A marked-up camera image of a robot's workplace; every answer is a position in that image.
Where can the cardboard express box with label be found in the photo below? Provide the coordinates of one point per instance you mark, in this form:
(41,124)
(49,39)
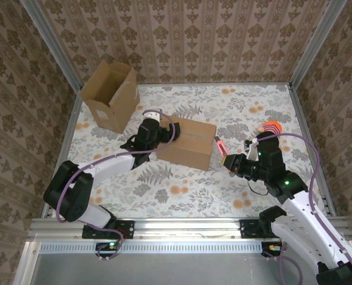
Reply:
(119,98)

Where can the aluminium frame post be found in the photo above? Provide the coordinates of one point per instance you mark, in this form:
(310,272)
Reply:
(56,44)
(315,44)

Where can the striped doll toy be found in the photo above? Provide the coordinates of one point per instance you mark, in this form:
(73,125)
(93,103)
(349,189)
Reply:
(271,127)

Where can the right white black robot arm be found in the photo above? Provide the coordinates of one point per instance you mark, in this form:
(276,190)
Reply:
(312,231)

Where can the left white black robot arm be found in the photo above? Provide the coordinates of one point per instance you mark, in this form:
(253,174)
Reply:
(110,163)

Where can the pink utility knife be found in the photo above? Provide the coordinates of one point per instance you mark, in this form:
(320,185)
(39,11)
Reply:
(222,147)

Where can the black controller board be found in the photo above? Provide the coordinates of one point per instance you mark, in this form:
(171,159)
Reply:
(268,248)
(104,247)

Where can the plain cardboard express box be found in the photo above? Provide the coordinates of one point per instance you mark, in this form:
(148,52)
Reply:
(191,148)

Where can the aluminium rear rail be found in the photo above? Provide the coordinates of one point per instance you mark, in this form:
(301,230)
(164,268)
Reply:
(238,84)

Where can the aluminium side rail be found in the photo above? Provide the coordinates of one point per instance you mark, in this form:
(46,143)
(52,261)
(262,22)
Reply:
(302,118)
(69,133)

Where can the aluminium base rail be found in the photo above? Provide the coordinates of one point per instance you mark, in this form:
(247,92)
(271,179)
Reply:
(188,227)

